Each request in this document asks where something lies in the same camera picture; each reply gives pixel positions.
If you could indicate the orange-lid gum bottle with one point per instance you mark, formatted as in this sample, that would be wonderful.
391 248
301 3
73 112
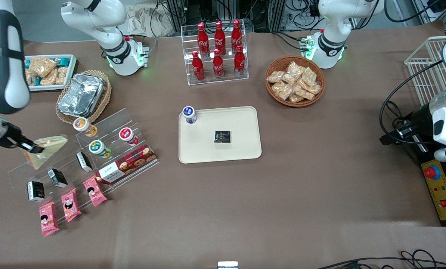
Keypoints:
82 125

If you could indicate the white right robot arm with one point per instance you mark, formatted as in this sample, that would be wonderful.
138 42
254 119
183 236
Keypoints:
6 67

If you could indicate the green-lid gum bottle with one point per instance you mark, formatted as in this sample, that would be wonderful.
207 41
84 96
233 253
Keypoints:
97 147

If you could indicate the oval wicker basket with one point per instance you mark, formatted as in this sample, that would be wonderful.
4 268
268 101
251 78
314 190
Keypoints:
105 95

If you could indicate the stacked foil containers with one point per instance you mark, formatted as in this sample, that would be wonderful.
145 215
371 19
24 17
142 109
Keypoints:
81 93

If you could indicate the pink cartoon snack packet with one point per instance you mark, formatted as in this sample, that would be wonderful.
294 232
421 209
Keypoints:
48 219
70 205
94 191

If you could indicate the white rectangular snack tray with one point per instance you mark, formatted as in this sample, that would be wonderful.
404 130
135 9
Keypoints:
71 67

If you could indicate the clear acrylic bottle rack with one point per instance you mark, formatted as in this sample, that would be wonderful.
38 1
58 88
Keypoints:
245 56

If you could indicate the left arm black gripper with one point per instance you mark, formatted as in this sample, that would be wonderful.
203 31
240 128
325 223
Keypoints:
419 116

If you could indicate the beige crumpled cloth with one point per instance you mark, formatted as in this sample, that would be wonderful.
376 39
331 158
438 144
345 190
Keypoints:
148 20

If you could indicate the clear acrylic tiered shelf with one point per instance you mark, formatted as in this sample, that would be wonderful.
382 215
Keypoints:
114 119

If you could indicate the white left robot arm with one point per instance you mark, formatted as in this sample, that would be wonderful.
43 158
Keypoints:
333 22

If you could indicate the blue-lid gum bottle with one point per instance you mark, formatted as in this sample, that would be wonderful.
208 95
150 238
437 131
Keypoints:
189 113

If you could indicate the clear-wrapped cracker packet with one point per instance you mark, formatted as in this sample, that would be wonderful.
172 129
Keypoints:
294 68
309 76
61 75
42 66
296 98
282 90
275 77
29 77
304 92
49 78
315 89

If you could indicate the red plaid cookie box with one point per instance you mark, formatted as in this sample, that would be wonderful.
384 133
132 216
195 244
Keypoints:
133 161

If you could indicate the small black snack box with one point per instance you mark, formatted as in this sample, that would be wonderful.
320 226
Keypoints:
222 136
58 178
36 191
83 161

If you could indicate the small white device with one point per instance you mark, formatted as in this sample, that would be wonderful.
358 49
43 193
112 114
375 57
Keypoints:
227 265

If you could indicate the yellow emergency stop box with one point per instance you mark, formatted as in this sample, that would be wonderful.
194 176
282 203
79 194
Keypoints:
441 190

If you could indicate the red-lid gum bottle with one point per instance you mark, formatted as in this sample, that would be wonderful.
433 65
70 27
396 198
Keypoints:
127 135

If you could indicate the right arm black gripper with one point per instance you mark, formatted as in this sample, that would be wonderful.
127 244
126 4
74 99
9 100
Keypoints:
11 135

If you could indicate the round wicker basket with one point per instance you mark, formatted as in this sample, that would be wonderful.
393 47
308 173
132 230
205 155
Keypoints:
273 63

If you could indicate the red cola bottle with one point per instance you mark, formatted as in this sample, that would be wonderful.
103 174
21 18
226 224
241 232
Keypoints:
239 61
219 37
198 69
218 66
236 35
203 41

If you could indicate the beige plastic tray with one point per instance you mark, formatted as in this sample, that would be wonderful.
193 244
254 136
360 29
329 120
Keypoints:
241 127

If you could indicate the plastic-wrapped triangle sandwich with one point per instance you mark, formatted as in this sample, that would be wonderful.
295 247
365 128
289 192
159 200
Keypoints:
51 144

